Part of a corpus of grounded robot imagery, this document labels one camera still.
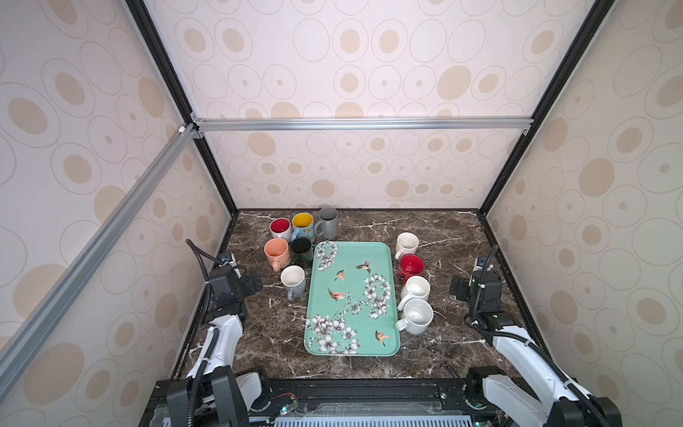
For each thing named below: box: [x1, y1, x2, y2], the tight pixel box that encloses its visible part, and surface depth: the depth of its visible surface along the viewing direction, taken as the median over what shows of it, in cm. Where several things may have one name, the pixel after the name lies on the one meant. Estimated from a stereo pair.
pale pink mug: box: [394, 231, 420, 260], surface depth 99 cm
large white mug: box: [397, 275, 432, 312], surface depth 91 cm
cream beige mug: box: [394, 298, 434, 335], surface depth 85 cm
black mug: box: [289, 236, 315, 270], surface depth 100 cm
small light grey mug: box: [280, 265, 306, 302], surface depth 91 cm
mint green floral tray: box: [303, 241, 400, 357], surface depth 94 cm
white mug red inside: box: [268, 217, 293, 242], surface depth 105 cm
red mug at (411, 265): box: [397, 253, 426, 284], surface depth 98 cm
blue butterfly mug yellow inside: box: [290, 211, 316, 242], surface depth 105 cm
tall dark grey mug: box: [314, 207, 338, 240], surface depth 108 cm
